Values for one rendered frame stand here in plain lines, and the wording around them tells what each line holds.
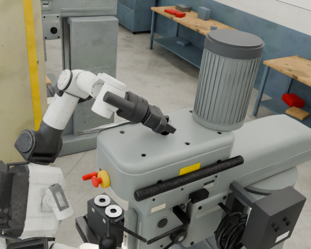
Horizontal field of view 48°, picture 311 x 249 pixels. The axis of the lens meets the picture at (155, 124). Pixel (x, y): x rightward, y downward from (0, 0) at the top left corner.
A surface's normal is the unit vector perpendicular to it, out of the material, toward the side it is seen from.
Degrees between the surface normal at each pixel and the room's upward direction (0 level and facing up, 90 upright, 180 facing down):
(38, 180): 58
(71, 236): 0
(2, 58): 90
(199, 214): 90
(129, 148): 0
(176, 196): 90
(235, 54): 90
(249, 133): 0
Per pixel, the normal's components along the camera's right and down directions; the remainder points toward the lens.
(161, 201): 0.53, 0.48
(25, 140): -0.51, -0.10
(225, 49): -0.45, 0.43
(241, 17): -0.84, 0.21
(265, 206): 0.10, -0.85
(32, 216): 0.71, -0.12
